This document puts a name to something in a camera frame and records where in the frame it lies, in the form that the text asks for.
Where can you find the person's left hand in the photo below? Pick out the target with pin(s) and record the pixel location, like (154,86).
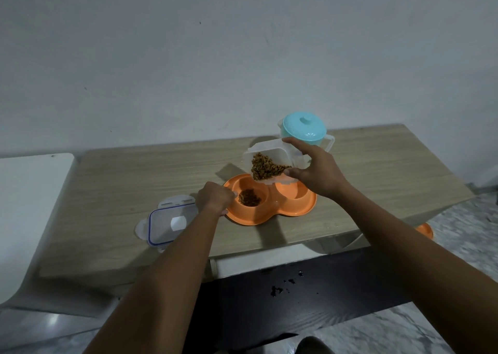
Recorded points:
(212,197)

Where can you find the person's right hand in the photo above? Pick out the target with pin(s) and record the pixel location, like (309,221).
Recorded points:
(323,173)

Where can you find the person's left fingers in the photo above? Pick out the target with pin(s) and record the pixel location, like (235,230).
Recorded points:
(227,200)

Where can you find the person's right thumb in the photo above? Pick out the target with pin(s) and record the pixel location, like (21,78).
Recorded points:
(294,173)

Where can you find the orange double pet bowl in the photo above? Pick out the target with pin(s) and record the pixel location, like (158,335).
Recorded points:
(290,204)

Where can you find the clear plastic food container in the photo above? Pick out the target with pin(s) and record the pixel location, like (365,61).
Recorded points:
(266,148)

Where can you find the person's left forearm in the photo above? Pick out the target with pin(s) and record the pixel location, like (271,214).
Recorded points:
(167,283)

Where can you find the person's right forearm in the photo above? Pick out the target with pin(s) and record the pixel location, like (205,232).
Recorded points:
(416,264)

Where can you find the brown pet food in bowl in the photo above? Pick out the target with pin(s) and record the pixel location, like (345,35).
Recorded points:
(249,198)

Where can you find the brown pet food in container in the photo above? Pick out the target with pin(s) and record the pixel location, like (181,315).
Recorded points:
(266,168)

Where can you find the clear pitcher with teal lid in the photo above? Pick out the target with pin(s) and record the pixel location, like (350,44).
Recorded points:
(304,126)

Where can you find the clear lid with blue seal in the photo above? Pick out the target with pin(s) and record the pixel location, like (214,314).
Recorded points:
(171,223)

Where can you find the spilled pet food crumbs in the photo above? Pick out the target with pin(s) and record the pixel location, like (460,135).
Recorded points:
(277,290)

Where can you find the black wooden bench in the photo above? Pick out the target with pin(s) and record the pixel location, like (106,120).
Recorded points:
(295,311)

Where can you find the small orange bowl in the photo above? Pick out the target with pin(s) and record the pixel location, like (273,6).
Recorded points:
(425,230)

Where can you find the white side table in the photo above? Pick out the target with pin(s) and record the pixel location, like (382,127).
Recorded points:
(27,213)

